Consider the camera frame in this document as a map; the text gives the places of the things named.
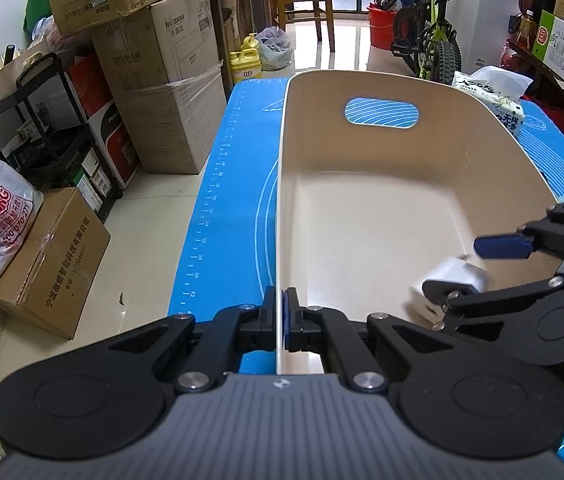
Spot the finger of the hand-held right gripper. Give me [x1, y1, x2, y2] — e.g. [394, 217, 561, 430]
[473, 195, 564, 261]
[421, 274, 564, 335]

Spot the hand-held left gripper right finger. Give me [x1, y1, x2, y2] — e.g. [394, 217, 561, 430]
[284, 287, 463, 392]

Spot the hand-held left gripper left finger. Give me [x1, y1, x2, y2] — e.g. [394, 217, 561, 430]
[104, 287, 285, 394]

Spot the white charger plug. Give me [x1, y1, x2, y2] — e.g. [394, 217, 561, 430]
[408, 255, 490, 323]

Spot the beige plastic bin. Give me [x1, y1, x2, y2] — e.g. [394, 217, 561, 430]
[274, 70, 560, 376]

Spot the tissue pack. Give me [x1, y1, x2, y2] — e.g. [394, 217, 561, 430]
[450, 66, 534, 138]

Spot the blue silicone mat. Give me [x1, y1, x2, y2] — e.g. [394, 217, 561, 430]
[167, 77, 564, 477]

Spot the green and white box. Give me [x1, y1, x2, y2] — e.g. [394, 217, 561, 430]
[532, 10, 564, 86]

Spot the cooking oil bottle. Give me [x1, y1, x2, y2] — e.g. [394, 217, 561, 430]
[516, 10, 536, 52]

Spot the plastic-wrapped cardboard box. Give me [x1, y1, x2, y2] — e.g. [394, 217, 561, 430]
[112, 72, 229, 176]

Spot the green and black bicycle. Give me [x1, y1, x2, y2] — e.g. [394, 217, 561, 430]
[390, 0, 468, 86]

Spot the cardboard box with black print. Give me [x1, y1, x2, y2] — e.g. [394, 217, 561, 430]
[0, 187, 112, 341]

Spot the white refrigerator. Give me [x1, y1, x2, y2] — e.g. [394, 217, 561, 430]
[461, 0, 534, 76]

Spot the red bucket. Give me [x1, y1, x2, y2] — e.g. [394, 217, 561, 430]
[367, 2, 406, 51]

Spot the red and white appliance box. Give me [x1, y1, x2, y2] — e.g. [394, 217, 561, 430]
[68, 54, 141, 190]

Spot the yellow detergent bottle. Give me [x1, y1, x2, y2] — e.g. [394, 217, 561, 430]
[229, 34, 263, 85]

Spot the grey plastic bag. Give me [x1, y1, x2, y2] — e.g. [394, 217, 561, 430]
[254, 26, 296, 71]

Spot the printed cardboard box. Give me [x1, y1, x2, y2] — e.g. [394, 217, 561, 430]
[92, 0, 224, 92]

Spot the black utility cart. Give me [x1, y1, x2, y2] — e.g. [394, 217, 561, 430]
[0, 52, 124, 224]

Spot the green bag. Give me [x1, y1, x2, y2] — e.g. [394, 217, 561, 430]
[23, 0, 54, 36]

